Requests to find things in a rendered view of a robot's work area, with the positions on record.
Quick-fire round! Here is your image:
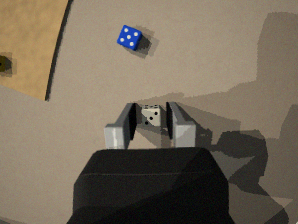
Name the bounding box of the tan square mat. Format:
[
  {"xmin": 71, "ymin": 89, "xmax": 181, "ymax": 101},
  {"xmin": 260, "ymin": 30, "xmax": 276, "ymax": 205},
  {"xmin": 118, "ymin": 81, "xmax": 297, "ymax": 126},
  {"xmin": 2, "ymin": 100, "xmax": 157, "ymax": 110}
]
[{"xmin": 0, "ymin": 0, "xmax": 71, "ymax": 101}]

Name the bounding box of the white die with black pips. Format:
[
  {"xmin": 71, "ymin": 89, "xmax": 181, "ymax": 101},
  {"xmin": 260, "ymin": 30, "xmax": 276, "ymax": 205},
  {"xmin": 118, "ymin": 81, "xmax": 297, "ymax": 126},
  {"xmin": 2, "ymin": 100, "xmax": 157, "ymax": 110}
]
[{"xmin": 142, "ymin": 105, "xmax": 161, "ymax": 127}]

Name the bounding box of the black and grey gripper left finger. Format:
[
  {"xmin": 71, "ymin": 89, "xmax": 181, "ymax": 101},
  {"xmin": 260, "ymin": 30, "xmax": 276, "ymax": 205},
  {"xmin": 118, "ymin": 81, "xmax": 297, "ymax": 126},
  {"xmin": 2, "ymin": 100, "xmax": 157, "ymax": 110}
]
[{"xmin": 104, "ymin": 103, "xmax": 137, "ymax": 149}]

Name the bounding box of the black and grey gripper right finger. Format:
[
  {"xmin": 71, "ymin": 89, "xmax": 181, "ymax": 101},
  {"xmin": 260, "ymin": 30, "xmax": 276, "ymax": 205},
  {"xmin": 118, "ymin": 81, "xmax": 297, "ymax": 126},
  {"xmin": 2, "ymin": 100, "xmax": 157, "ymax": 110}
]
[{"xmin": 166, "ymin": 102, "xmax": 196, "ymax": 148}]

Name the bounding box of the yellow die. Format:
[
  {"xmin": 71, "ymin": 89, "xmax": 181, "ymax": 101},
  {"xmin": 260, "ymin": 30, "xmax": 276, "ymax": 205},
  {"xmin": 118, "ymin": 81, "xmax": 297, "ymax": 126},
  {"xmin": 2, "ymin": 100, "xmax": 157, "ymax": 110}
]
[{"xmin": 0, "ymin": 56, "xmax": 5, "ymax": 72}]

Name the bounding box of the blue die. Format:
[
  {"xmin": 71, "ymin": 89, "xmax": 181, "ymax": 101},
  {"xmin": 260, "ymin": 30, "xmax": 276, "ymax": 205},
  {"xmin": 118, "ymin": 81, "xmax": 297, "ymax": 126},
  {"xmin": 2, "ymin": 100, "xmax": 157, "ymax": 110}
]
[{"xmin": 117, "ymin": 25, "xmax": 143, "ymax": 51}]

